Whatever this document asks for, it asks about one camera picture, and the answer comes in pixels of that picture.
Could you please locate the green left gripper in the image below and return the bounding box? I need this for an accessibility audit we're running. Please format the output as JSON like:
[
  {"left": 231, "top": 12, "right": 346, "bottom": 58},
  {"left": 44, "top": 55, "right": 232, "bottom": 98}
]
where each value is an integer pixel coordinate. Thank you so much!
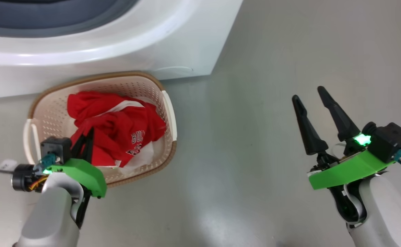
[{"left": 43, "top": 127, "right": 107, "bottom": 229}]

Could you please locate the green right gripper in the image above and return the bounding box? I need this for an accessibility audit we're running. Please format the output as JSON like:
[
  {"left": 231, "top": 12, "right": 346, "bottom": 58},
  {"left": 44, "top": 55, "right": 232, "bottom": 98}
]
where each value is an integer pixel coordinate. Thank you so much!
[{"left": 292, "top": 86, "right": 394, "bottom": 224}]

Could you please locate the red and white jersey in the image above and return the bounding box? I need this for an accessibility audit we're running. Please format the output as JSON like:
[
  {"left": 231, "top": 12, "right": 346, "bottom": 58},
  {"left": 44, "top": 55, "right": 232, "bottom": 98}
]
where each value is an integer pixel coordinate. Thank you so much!
[{"left": 67, "top": 91, "right": 167, "bottom": 168}]

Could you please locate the beige perforated laundry basket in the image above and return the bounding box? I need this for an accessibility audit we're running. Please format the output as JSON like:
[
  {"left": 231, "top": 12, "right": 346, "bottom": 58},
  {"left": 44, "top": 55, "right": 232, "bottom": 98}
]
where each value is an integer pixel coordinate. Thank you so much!
[{"left": 23, "top": 71, "right": 178, "bottom": 188}]

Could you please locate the white washing machine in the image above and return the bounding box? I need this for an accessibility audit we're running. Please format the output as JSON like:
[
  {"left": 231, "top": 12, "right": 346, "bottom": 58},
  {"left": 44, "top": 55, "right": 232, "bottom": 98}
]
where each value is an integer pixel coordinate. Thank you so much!
[{"left": 0, "top": 0, "right": 244, "bottom": 100}]

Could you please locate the round drain filter cover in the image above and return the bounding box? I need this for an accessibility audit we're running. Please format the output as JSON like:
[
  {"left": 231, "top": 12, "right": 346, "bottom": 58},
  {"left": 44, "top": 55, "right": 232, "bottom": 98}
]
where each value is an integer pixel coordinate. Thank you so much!
[{"left": 152, "top": 66, "right": 194, "bottom": 74}]

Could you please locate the teal left camera connector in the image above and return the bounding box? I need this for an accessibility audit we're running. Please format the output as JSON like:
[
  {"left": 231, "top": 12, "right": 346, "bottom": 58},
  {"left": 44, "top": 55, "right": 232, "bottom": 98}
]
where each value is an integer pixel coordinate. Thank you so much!
[{"left": 39, "top": 154, "right": 57, "bottom": 168}]

